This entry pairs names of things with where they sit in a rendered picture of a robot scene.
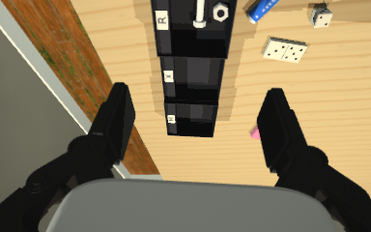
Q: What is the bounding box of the white domino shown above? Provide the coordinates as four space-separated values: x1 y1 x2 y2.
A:
263 38 307 63

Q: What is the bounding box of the grey hex nut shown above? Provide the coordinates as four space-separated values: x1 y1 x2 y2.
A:
214 3 228 21

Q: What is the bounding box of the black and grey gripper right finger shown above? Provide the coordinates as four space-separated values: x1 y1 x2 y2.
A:
256 88 371 232

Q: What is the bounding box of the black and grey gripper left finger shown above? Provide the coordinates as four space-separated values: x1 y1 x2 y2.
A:
0 82 135 232

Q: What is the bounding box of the white die with black pips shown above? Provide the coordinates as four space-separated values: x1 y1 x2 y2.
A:
310 8 333 28

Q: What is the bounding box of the blue aa battery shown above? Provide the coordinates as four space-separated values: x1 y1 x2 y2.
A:
246 0 279 24

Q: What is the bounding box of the black bin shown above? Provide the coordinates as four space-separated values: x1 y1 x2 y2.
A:
151 0 238 138

